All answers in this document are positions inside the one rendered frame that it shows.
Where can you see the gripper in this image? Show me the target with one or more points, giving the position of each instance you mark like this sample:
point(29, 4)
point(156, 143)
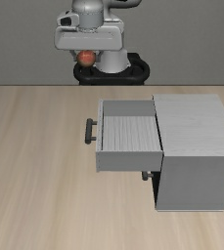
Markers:
point(90, 39)

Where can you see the orange-red peach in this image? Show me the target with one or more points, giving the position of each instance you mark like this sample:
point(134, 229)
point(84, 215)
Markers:
point(86, 58)

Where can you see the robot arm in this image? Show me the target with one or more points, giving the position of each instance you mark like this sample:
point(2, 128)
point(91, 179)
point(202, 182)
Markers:
point(110, 62)

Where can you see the grey cabinet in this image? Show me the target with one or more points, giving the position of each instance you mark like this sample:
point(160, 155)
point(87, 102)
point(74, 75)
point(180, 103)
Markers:
point(195, 146)

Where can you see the grey open drawer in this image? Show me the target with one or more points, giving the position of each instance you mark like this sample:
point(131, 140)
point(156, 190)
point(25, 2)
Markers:
point(129, 140)

